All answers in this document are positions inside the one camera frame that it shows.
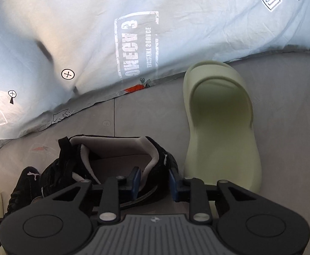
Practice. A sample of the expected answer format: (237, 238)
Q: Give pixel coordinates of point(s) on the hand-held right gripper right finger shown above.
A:
(174, 184)

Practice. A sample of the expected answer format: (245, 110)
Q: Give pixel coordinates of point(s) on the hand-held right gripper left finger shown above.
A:
(135, 183)

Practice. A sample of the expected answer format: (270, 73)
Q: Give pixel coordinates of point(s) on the black suede sneaker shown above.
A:
(24, 188)
(56, 170)

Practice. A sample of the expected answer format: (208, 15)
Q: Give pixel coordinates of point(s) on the white printed sheet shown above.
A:
(91, 32)

